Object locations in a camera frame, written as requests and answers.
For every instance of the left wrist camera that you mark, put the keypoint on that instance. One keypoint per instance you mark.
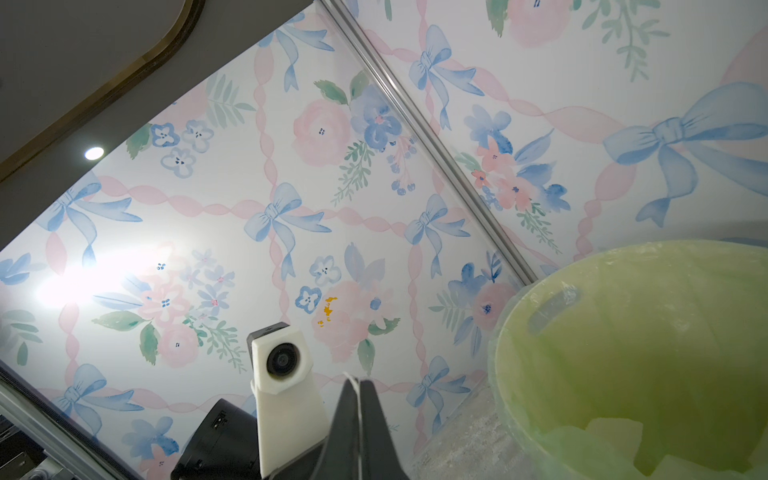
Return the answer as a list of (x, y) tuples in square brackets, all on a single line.
[(291, 417)]

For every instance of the left aluminium corner post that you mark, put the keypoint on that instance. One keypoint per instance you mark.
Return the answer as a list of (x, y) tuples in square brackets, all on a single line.
[(395, 92)]

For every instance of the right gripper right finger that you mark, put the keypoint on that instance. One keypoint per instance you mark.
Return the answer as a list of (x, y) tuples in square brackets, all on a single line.
[(377, 453)]

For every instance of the cream plastic trash bin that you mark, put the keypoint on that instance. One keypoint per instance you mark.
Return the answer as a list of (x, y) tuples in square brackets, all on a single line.
[(636, 360)]

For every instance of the ceiling spot light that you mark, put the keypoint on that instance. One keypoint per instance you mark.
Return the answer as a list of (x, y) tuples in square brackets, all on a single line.
[(94, 153)]

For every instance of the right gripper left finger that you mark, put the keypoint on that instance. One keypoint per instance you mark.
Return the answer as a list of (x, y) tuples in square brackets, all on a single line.
[(340, 456)]

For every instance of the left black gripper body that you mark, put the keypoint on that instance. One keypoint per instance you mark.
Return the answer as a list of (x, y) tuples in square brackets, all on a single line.
[(226, 446)]

